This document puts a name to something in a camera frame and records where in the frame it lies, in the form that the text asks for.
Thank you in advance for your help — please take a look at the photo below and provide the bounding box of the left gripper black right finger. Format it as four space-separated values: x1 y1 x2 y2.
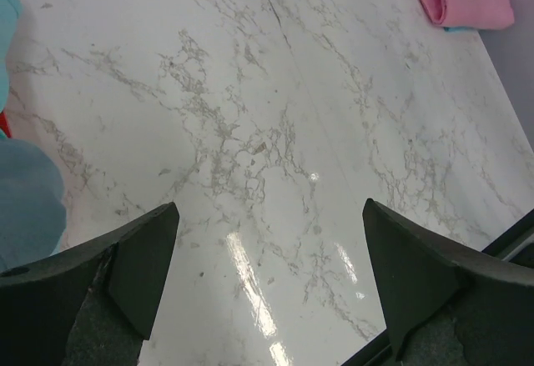
362 200 533 365

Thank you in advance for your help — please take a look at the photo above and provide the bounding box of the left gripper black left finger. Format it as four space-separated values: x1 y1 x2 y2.
1 203 179 365

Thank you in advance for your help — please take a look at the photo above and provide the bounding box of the slate blue t-shirt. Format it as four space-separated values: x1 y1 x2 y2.
1 138 67 271

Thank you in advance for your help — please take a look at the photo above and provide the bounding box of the red plastic bin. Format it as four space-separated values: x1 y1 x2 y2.
0 112 12 138

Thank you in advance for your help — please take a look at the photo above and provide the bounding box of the folded teal t-shirt under pink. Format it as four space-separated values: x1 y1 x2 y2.
443 26 473 33

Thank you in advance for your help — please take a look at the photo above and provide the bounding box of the aqua t-shirt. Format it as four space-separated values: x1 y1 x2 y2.
1 0 23 112

